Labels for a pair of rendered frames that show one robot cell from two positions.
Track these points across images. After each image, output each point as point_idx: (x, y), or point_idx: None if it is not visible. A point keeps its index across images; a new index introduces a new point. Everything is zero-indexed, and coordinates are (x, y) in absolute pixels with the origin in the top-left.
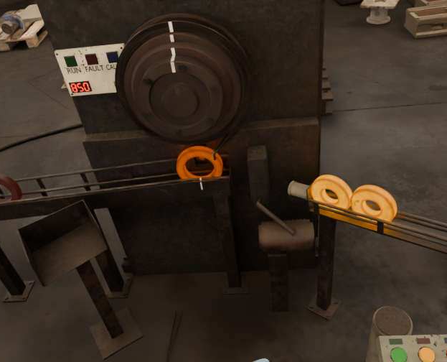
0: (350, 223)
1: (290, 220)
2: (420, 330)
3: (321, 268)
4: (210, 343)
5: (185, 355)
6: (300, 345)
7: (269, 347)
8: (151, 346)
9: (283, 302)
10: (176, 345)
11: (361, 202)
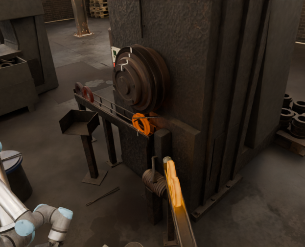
0: (168, 194)
1: (162, 177)
2: None
3: (167, 214)
4: (113, 209)
5: (102, 204)
6: (140, 243)
7: (129, 231)
8: (97, 191)
9: (152, 218)
10: (104, 198)
11: (172, 185)
